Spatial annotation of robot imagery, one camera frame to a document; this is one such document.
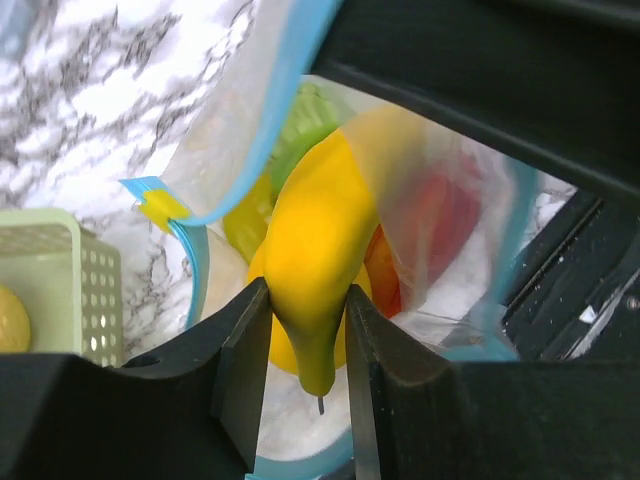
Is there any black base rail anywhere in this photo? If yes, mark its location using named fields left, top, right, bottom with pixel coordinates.
left=502, top=191, right=639, bottom=360

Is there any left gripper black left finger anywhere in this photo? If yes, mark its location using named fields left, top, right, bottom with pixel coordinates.
left=1, top=279, right=271, bottom=479

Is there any yellow toy pear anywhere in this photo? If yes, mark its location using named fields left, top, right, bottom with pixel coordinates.
left=0, top=286, right=31, bottom=353

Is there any green toy cabbage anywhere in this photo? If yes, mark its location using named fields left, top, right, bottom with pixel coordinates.
left=268, top=81, right=353, bottom=197

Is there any green perforated plastic basket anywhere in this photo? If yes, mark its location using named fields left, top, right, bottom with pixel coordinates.
left=1, top=208, right=124, bottom=367

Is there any yellow toy banana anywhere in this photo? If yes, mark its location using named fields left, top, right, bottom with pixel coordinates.
left=247, top=107, right=426, bottom=416

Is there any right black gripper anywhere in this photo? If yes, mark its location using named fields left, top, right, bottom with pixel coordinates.
left=312, top=0, right=639, bottom=200

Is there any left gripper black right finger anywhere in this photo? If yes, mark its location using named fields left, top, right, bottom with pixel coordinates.
left=346, top=286, right=639, bottom=479

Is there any orange toy fruit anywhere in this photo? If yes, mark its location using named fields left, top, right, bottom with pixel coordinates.
left=269, top=314, right=347, bottom=375

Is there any red toy apple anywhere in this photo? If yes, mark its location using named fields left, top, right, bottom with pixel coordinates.
left=400, top=154, right=481, bottom=286

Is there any clear zip top bag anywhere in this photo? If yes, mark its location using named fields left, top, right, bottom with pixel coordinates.
left=124, top=1, right=538, bottom=479

